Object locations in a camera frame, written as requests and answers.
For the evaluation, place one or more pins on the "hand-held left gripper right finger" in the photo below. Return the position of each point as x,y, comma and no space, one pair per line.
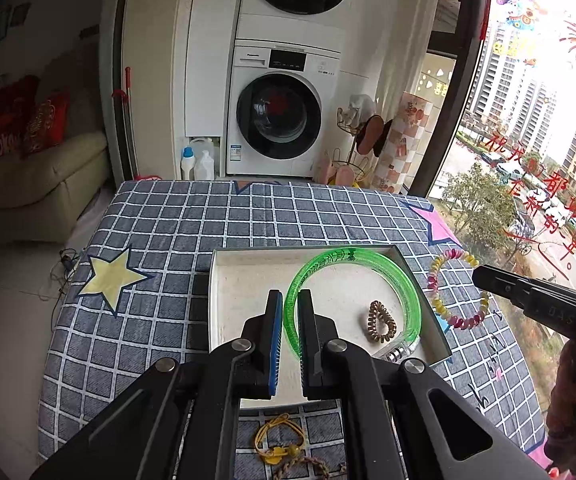
304,345

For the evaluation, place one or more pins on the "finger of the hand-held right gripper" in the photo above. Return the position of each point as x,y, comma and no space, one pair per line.
498,282

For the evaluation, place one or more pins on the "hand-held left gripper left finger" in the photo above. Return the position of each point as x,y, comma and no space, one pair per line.
276,345

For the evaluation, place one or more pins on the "shallow grey-green cardboard tray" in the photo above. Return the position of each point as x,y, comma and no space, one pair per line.
248,280

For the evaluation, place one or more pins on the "green translucent bangle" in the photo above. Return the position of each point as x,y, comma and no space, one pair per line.
358,256

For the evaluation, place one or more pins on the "red writing window decal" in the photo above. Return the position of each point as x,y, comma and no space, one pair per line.
533,180

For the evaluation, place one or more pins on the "blue checked tablecloth with stars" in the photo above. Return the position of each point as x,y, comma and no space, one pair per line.
167,240

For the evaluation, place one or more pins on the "pink checked patterned box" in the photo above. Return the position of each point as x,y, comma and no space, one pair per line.
408,130

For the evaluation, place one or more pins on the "white front-load washing machine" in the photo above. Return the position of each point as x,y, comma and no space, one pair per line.
248,160

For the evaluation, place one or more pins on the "clear plastic bottle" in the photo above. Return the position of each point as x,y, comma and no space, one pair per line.
206,167

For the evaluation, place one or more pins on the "brown slipper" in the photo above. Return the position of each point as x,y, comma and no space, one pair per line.
369,135

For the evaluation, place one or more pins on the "white blue-capped detergent bottle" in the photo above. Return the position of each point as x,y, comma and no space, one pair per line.
188,165

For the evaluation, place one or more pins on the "cream sofa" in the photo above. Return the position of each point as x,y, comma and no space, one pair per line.
42,180

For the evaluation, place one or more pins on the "white laundry cabinet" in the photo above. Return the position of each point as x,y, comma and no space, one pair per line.
202,60

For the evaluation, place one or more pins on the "small red patterned cushion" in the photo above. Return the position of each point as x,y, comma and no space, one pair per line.
47,120

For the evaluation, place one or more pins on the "large red cushion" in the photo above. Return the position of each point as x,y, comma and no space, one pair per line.
2,120

